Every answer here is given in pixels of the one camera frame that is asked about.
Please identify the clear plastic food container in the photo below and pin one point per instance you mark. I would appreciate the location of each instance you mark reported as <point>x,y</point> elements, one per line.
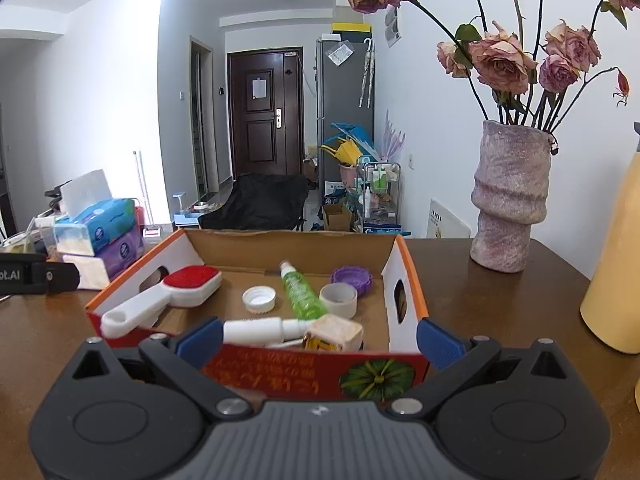
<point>45,237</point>

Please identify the blue tissue pack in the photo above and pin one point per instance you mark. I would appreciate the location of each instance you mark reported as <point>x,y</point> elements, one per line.
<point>100,227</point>

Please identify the grey refrigerator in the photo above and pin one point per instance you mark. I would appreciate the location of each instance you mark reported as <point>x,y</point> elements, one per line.
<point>340,100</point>

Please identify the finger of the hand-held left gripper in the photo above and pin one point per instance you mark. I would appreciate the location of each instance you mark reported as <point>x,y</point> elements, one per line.
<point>62,277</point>

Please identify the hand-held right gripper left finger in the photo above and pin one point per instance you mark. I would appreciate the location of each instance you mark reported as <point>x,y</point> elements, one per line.
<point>200,341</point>

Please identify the plastic-wrapped paper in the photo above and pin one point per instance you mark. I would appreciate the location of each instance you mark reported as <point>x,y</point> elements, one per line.
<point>340,55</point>

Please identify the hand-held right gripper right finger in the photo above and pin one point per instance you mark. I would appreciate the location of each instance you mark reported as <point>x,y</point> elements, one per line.
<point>440,345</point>

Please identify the yellow thermos jug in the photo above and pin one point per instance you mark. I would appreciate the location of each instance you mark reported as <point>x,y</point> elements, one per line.
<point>615,285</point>

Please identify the white folded umbrella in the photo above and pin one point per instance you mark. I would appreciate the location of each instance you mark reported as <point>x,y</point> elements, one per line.
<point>371,72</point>
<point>363,75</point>

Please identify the purple clothes hangers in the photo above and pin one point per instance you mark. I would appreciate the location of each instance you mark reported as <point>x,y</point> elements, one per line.
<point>394,135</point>

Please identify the purple ribbed cap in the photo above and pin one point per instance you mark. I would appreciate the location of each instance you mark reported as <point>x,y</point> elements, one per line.
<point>350,277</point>

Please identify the green spray bottle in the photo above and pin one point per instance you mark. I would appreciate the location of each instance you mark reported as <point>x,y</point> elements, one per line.
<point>300,295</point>

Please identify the pink speckled vase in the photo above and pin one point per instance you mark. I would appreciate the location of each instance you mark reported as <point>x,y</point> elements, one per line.
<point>505,200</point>

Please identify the pink bucket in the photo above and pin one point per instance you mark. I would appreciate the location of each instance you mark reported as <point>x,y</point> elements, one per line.
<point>348,174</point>

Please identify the yellow box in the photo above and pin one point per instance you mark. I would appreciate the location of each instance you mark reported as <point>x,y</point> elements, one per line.
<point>350,27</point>

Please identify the yellow plastic watering can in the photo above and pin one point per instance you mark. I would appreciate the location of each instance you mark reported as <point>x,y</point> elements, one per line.
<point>345,152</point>

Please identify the blue pet feeder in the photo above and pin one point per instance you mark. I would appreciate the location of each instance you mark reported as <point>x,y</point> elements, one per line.
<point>185,217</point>

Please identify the small white spray bottle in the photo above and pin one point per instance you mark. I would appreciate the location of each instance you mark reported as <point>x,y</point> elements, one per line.
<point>255,330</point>

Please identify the red cardboard box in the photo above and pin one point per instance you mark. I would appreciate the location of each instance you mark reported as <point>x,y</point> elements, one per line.
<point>300,370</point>

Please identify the blue and white bag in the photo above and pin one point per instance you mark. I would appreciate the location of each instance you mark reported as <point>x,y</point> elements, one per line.
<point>332,197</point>

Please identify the small yellow white carton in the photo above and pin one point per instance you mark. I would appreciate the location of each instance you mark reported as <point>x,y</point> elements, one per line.
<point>332,332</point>

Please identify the dark wooden door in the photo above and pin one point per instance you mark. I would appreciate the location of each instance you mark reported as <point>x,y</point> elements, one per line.
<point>260,135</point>

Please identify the metal storage rack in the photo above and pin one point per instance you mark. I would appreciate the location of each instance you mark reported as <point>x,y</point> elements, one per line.
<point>380,195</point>

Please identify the white electrical panel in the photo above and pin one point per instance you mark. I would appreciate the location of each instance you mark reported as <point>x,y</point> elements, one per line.
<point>392,30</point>

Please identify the black folding chair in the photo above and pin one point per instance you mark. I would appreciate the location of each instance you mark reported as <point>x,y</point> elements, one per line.
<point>260,200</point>

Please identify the small brown cardboard box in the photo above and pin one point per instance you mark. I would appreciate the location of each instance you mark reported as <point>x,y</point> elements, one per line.
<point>337,217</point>

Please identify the grey interior door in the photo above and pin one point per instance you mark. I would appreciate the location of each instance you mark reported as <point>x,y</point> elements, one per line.
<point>201,120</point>

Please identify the white ribbed cap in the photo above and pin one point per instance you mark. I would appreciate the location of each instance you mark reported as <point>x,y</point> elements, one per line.
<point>259,300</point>

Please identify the white board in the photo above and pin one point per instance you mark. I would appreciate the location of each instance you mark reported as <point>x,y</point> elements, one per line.
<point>450,222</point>

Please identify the blue plastic object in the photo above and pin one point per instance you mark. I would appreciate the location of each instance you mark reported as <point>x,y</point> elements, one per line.
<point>357,132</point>

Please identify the white round plastic cup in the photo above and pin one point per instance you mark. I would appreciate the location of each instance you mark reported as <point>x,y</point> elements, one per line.
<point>337,308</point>

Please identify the red and white lint brush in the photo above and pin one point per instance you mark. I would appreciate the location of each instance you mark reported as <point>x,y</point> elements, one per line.
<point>192,280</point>

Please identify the dark blue bag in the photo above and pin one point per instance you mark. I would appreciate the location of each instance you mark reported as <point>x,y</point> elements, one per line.
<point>382,228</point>

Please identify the paper note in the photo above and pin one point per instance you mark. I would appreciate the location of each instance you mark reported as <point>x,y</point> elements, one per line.
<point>259,87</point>

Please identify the purple tissue pack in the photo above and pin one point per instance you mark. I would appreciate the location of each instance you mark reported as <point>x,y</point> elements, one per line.
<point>125,250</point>

